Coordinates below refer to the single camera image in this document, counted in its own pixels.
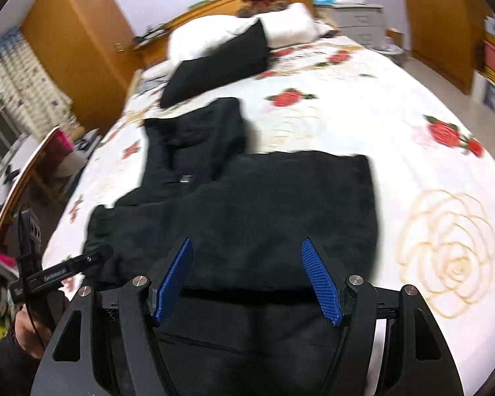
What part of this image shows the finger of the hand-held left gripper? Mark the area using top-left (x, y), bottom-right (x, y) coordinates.
top-left (25, 244), bottom-right (115, 294)

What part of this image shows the white waste bin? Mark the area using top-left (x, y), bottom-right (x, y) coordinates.
top-left (373, 43), bottom-right (406, 67)

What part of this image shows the person's left hand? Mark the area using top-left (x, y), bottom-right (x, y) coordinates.
top-left (15, 309), bottom-right (52, 359)

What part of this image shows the wooden headboard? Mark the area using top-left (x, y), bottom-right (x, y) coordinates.
top-left (134, 0), bottom-right (316, 69)

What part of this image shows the black pillow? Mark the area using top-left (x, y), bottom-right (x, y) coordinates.
top-left (160, 20), bottom-right (271, 108)

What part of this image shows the person's left forearm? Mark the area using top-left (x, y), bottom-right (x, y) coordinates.
top-left (0, 332), bottom-right (46, 396)

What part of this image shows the grey drawer nightstand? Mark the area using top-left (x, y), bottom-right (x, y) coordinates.
top-left (326, 2), bottom-right (386, 49)

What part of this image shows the pink bag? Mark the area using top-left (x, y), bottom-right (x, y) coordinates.
top-left (45, 130), bottom-right (77, 179)

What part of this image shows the floral bed sheet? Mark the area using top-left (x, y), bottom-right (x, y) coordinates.
top-left (41, 33), bottom-right (495, 396)

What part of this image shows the black jacket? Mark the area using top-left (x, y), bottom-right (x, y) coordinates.
top-left (84, 97), bottom-right (382, 396)

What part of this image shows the wooden wardrobe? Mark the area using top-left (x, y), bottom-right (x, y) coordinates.
top-left (398, 0), bottom-right (492, 95)
top-left (20, 0), bottom-right (146, 135)

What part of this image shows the patterned curtain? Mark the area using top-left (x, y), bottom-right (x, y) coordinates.
top-left (0, 27), bottom-right (73, 133)

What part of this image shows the window frame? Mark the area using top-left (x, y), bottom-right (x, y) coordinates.
top-left (0, 95), bottom-right (26, 199)

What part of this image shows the white pillow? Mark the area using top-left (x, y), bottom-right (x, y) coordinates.
top-left (166, 2), bottom-right (320, 64)

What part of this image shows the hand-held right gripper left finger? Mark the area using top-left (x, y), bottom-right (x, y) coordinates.
top-left (31, 237), bottom-right (194, 396)

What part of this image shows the pile of small dark items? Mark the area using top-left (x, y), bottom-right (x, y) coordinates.
top-left (133, 25), bottom-right (171, 46)

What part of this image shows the wooden side desk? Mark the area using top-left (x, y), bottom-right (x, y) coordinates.
top-left (0, 126), bottom-right (88, 256)

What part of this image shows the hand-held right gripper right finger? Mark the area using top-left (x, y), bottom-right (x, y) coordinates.
top-left (300, 237), bottom-right (465, 396)

